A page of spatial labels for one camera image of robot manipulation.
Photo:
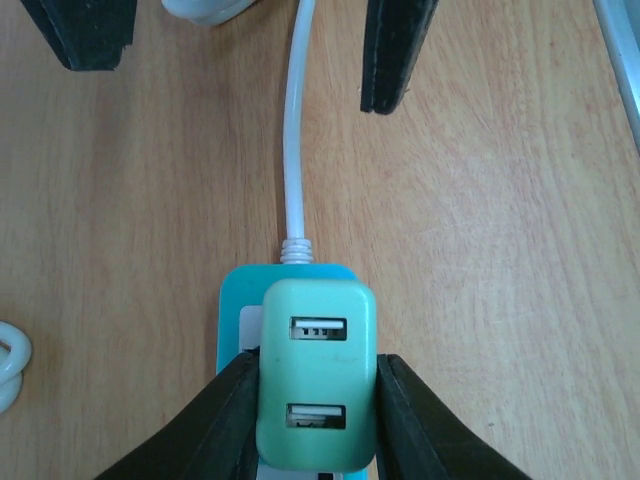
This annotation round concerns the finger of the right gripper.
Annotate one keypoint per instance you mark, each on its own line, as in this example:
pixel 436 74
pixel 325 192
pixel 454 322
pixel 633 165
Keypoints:
pixel 85 35
pixel 395 31

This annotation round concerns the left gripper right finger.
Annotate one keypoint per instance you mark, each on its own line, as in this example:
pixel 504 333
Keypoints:
pixel 419 437

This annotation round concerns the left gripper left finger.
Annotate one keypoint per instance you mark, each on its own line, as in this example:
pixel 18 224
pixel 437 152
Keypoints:
pixel 213 437

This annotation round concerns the green usb charger plug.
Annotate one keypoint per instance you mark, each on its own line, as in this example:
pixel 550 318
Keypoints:
pixel 317 375

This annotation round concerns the teal power strip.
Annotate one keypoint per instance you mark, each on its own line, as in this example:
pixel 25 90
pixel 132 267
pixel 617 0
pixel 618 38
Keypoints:
pixel 240 326

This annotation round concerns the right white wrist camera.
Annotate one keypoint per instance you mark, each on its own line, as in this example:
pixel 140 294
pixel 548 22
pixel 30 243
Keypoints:
pixel 206 12

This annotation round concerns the front aluminium rail frame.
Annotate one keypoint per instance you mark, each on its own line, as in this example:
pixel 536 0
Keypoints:
pixel 619 23

